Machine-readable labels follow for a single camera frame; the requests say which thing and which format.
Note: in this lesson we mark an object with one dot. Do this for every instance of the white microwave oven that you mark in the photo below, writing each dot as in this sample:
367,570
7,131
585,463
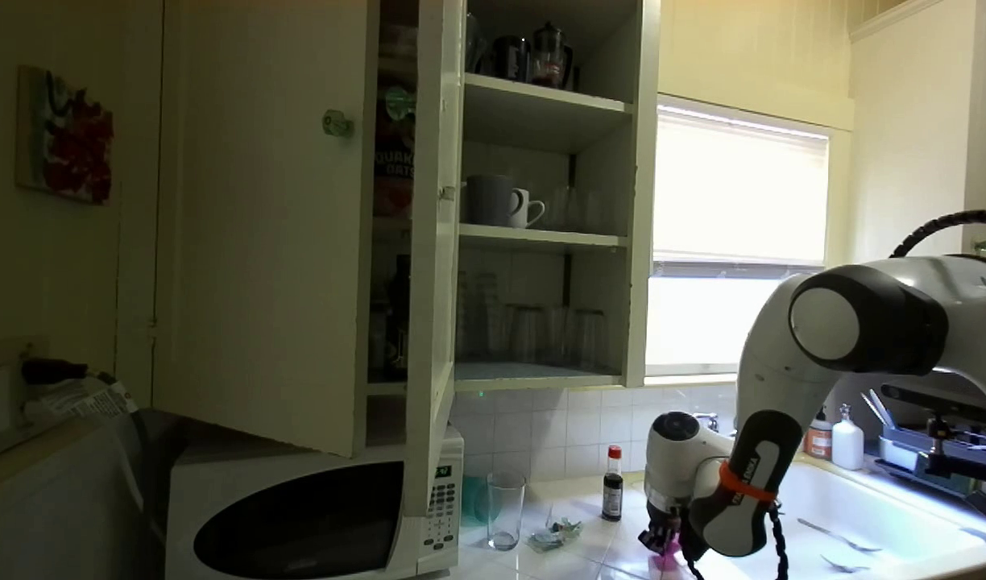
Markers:
302,518

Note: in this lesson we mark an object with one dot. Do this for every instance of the white window blind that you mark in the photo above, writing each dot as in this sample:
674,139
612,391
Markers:
734,182

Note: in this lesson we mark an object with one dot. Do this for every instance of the short metal utensil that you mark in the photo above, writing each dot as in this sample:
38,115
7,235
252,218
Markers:
842,562

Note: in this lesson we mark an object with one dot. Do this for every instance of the white kitchen sink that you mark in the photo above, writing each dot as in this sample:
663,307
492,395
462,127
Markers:
847,518

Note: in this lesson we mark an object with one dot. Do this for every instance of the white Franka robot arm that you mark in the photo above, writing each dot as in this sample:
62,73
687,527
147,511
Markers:
869,325

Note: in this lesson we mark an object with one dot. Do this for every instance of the brown soap bottle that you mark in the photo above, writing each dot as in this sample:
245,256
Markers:
818,439

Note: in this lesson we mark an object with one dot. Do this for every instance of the cream upper cabinet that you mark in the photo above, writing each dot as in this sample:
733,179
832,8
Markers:
546,108

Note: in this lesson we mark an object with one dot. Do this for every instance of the white wall cabinet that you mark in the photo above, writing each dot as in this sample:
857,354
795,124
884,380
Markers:
923,108

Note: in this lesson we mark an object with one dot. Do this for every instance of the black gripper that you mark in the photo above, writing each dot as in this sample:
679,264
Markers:
663,527

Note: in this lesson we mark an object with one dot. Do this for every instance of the white dish soap bottle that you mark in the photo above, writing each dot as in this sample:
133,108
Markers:
847,442

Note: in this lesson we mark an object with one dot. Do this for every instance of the small metal pot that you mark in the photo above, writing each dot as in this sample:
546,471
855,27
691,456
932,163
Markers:
509,55

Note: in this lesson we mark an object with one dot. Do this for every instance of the teal plastic cup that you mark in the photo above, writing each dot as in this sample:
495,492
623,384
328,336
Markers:
473,502

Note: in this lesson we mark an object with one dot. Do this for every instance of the dark glass coffee pot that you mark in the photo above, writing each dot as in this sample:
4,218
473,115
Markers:
549,55

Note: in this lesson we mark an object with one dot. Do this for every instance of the dark sauce bottle orange cap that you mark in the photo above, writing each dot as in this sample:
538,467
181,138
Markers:
612,489

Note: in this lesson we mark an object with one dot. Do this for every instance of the clear drinking glass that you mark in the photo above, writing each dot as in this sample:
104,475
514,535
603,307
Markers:
503,518

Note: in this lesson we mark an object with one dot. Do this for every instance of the cream cabinet door with knob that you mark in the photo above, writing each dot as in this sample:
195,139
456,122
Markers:
268,236

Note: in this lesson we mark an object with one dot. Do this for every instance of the small black object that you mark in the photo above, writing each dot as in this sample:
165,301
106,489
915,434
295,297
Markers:
51,368

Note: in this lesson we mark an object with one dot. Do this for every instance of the white mug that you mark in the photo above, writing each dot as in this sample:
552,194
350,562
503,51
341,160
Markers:
497,200

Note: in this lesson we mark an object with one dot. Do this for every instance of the clear shelf glass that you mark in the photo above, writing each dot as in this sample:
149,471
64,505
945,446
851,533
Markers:
594,340
530,336
563,336

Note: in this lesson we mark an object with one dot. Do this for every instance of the crumpled green wrapper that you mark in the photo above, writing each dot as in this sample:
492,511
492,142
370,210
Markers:
557,533

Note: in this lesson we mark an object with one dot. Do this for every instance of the white appliance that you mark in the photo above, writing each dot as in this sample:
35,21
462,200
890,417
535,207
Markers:
51,505

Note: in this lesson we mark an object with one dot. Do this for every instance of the red flower wall picture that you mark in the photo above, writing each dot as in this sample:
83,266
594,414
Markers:
67,138

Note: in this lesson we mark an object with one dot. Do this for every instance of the plain cream cabinet door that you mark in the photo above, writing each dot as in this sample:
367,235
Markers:
434,269

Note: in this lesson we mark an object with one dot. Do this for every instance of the long metal utensil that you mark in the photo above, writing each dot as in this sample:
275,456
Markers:
834,535

